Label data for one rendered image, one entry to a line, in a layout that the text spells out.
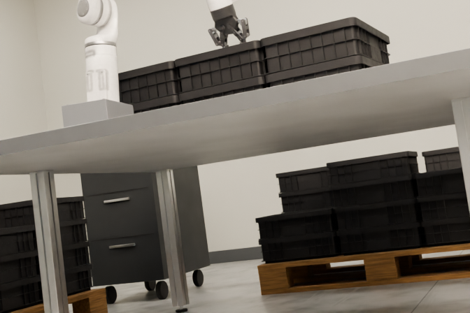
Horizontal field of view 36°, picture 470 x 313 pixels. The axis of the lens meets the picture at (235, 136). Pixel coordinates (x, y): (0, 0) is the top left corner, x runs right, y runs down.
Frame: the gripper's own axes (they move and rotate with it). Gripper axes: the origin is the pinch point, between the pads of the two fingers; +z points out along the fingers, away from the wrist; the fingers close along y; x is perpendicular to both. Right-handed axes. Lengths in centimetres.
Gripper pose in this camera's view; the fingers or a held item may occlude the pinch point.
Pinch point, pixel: (236, 49)
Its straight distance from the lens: 230.7
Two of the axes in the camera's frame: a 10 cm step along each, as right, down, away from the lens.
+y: 8.3, -1.7, -5.3
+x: 4.5, -3.7, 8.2
